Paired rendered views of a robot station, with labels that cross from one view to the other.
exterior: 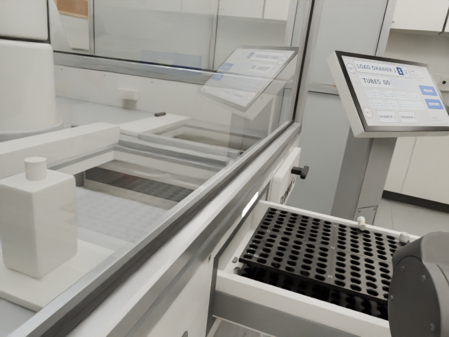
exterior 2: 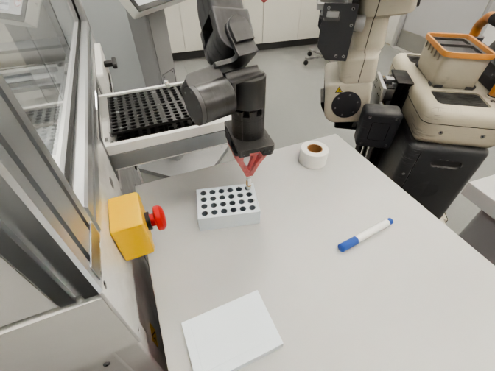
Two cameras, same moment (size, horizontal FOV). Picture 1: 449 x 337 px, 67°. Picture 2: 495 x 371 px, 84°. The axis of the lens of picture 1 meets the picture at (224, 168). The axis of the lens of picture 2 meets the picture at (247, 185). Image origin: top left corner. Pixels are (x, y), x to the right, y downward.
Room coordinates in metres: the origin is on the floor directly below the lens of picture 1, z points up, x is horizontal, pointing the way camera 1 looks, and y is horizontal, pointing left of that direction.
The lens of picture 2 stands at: (-0.17, 0.07, 1.21)
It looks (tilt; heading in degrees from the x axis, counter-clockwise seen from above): 43 degrees down; 319
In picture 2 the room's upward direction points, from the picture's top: straight up
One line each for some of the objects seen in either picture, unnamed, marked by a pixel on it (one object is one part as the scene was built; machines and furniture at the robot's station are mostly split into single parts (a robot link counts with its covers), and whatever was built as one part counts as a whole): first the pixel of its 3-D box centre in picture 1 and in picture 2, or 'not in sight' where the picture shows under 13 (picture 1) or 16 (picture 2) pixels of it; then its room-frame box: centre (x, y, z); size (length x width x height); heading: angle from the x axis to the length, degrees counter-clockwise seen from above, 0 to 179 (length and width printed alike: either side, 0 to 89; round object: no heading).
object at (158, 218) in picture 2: not in sight; (155, 218); (0.13, 0.00, 0.88); 0.04 x 0.03 x 0.04; 162
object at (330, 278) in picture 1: (328, 267); (161, 116); (0.42, -0.16, 0.87); 0.22 x 0.18 x 0.06; 72
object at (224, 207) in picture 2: not in sight; (227, 206); (0.15, -0.15, 0.78); 0.12 x 0.08 x 0.04; 59
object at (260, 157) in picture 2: not in sight; (247, 153); (0.15, -0.21, 0.89); 0.07 x 0.07 x 0.09; 67
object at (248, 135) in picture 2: not in sight; (247, 123); (0.14, -0.20, 0.96); 0.10 x 0.07 x 0.07; 157
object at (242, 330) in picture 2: not in sight; (231, 334); (-0.05, 0.00, 0.77); 0.13 x 0.09 x 0.02; 73
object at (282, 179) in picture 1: (285, 181); (104, 75); (0.76, -0.15, 0.87); 0.29 x 0.02 x 0.11; 162
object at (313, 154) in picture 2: not in sight; (313, 154); (0.14, -0.43, 0.78); 0.07 x 0.07 x 0.04
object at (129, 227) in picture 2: not in sight; (133, 225); (0.14, 0.03, 0.88); 0.07 x 0.05 x 0.07; 162
